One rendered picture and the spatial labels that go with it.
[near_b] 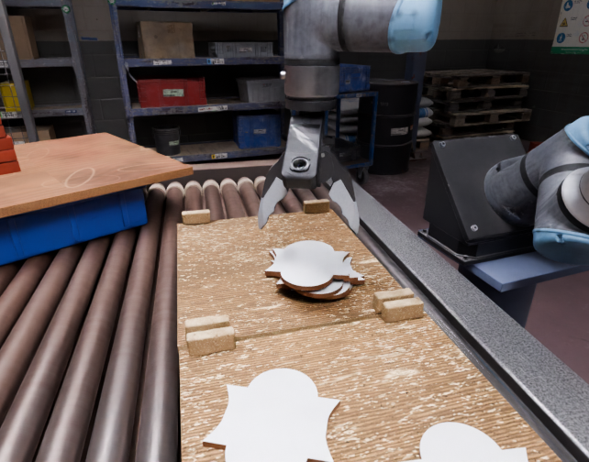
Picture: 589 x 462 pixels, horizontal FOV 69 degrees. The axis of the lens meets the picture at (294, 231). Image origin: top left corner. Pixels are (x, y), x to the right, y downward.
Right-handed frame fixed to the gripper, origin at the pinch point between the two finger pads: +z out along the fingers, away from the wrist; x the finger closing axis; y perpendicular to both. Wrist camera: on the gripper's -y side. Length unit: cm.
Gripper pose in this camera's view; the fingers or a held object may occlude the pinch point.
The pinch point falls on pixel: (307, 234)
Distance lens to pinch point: 65.7
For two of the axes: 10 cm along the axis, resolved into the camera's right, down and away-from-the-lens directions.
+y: 1.1, -4.2, 9.0
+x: -9.9, -0.5, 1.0
